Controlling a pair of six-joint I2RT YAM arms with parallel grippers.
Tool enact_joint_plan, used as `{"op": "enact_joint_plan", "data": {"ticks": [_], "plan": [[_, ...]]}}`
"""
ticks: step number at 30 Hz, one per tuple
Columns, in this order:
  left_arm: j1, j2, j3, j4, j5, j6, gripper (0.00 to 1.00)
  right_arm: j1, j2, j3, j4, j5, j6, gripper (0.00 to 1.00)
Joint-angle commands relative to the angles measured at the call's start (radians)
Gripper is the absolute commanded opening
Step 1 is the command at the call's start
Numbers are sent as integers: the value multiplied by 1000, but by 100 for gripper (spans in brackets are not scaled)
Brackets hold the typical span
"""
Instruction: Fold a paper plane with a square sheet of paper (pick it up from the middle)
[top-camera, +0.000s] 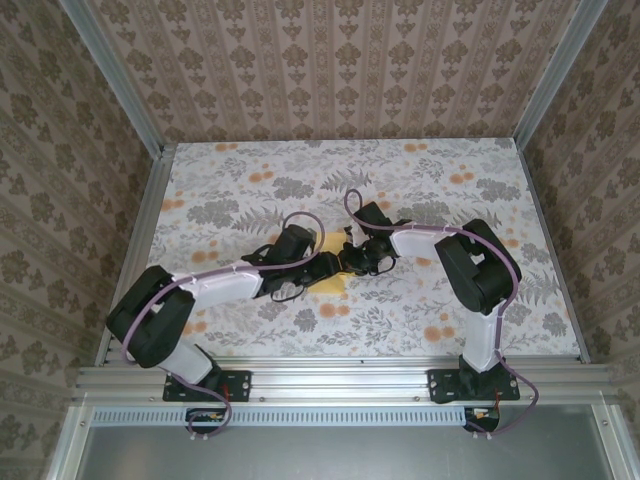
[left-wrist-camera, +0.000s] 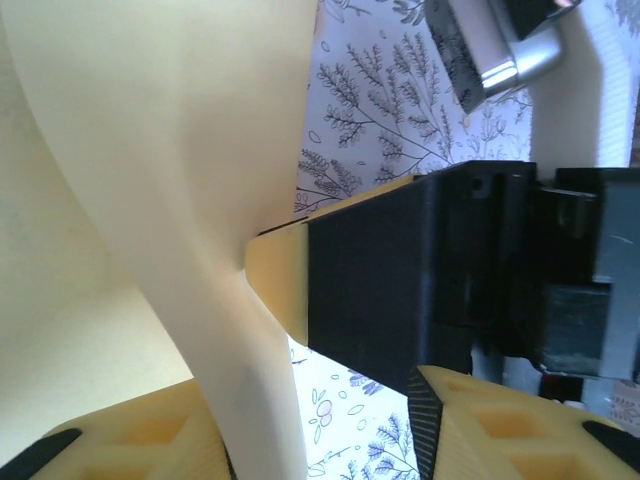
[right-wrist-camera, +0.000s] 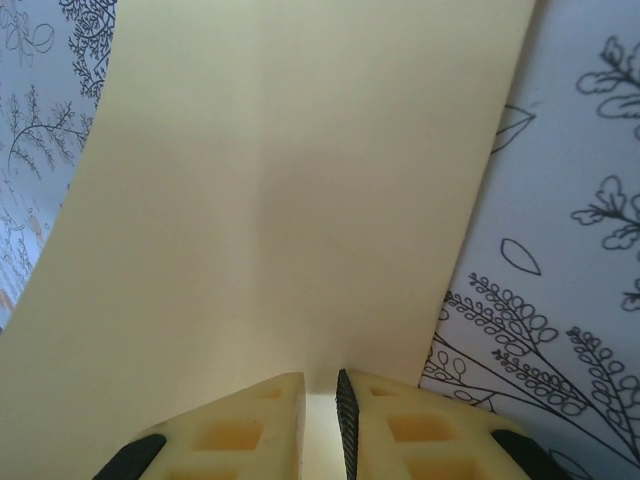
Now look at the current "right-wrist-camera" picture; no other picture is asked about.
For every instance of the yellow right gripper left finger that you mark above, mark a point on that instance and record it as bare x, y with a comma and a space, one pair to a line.
225, 430

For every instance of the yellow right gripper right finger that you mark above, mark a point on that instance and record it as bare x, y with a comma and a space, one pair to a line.
425, 435

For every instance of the yellow cloth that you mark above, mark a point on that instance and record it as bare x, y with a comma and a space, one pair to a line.
275, 175

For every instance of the floral patterned table cover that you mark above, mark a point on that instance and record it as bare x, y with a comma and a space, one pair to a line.
575, 200

